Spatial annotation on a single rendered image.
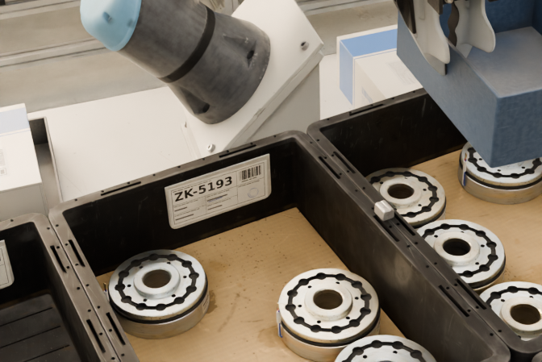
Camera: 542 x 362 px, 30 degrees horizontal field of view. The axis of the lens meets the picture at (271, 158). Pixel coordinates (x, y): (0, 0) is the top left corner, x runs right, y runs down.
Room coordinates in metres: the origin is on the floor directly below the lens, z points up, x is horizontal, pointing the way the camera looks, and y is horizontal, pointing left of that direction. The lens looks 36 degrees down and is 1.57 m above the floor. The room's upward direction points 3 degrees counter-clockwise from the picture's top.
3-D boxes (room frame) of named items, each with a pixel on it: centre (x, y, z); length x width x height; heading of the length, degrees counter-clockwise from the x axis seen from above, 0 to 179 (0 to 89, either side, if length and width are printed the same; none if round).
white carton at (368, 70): (1.30, -0.20, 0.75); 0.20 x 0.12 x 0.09; 17
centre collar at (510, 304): (0.69, -0.24, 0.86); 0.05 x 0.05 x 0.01
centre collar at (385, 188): (0.89, -0.14, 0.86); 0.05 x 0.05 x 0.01
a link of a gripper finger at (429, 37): (0.72, -0.14, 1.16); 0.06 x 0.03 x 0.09; 14
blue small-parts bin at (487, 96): (0.77, -0.23, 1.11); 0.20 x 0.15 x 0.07; 16
